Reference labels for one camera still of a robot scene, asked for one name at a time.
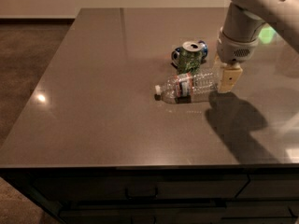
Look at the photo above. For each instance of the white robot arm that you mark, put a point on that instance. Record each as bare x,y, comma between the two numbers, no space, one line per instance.
239,35

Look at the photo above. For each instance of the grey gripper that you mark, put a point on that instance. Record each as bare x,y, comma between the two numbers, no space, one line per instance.
234,50

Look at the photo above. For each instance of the green soda can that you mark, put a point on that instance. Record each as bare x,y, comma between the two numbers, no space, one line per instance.
190,57

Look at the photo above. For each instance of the dark cabinet with drawers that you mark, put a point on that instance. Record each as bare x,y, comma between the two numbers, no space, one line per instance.
162,196

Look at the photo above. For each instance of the blue soda can lying down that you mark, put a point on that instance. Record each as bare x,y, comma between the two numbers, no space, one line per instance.
175,52

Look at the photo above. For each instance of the clear plastic water bottle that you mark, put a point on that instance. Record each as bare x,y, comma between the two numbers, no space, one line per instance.
188,87

